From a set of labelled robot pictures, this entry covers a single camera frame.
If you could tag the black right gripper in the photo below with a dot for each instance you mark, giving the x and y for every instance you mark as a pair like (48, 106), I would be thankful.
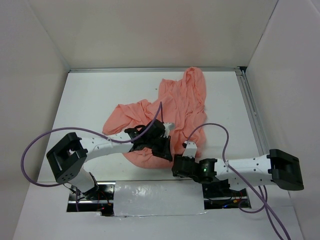
(180, 157)

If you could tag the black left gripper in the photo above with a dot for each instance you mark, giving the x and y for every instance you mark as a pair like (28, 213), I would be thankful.
(165, 152)

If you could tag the pink zip jacket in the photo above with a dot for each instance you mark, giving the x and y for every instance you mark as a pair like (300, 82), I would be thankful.
(183, 104)

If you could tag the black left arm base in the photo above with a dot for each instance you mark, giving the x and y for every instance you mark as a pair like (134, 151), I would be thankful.
(102, 202)

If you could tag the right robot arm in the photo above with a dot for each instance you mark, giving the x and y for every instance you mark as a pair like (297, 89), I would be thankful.
(275, 168)

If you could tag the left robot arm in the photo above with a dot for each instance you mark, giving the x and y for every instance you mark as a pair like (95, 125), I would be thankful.
(68, 156)

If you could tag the glossy white tape sheet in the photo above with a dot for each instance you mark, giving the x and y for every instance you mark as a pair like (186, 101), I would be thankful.
(158, 198)

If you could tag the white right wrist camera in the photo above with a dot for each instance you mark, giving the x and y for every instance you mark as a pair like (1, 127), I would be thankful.
(190, 149)

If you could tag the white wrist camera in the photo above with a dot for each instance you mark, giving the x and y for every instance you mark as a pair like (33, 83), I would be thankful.
(168, 127)
(190, 149)

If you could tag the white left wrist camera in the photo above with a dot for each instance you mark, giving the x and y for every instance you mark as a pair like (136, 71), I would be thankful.
(168, 127)

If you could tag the aluminium frame rail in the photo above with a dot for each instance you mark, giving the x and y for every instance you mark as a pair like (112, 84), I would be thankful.
(96, 92)

